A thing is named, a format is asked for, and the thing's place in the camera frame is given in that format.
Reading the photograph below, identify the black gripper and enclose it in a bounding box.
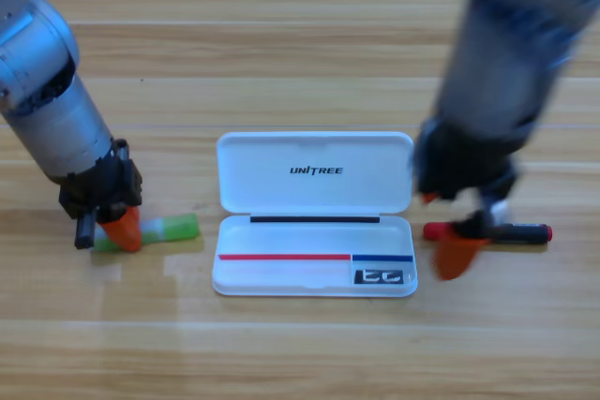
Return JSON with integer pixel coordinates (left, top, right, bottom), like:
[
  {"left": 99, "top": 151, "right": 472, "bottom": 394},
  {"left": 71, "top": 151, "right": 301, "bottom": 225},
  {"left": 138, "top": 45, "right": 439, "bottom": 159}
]
[
  {"left": 411, "top": 116, "right": 518, "bottom": 282},
  {"left": 58, "top": 138, "right": 144, "bottom": 253}
]

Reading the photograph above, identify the green white pen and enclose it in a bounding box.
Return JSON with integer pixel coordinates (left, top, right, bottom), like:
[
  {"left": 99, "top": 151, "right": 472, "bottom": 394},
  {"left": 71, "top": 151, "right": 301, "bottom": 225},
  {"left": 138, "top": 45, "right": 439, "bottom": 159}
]
[{"left": 91, "top": 213, "right": 201, "bottom": 253}]

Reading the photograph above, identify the red black pen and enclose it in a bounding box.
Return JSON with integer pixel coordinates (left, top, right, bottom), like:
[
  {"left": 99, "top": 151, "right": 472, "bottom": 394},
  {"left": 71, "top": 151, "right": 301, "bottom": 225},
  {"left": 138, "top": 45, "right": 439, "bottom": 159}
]
[{"left": 423, "top": 221, "right": 554, "bottom": 245}]

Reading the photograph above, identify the black white eraser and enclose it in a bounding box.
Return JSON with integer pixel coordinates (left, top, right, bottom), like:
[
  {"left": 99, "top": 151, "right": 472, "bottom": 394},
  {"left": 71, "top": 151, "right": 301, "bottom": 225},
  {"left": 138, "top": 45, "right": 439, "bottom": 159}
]
[{"left": 353, "top": 269, "right": 405, "bottom": 286}]

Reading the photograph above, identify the white Unitree pencil case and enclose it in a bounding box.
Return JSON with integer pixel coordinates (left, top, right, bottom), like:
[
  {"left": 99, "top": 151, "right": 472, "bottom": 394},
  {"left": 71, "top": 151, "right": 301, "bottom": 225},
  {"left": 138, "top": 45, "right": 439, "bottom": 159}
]
[{"left": 211, "top": 131, "right": 419, "bottom": 299}]

